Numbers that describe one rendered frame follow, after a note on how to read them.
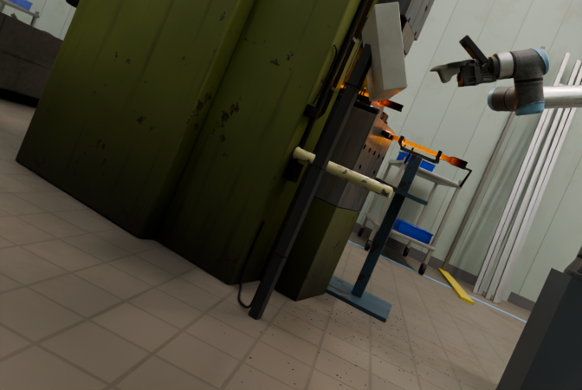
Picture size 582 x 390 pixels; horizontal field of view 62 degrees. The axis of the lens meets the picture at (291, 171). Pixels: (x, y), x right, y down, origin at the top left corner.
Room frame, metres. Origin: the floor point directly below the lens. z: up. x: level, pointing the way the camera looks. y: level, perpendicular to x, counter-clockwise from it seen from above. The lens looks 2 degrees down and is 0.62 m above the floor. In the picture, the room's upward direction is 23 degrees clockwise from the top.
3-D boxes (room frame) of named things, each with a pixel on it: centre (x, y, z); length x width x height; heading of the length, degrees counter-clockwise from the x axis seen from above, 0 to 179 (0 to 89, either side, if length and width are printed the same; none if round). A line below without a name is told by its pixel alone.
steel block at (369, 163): (2.45, -0.08, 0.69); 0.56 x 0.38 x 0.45; 64
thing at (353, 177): (1.96, -0.19, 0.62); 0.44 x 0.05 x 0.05; 64
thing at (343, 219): (2.45, -0.08, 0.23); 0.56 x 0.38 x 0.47; 64
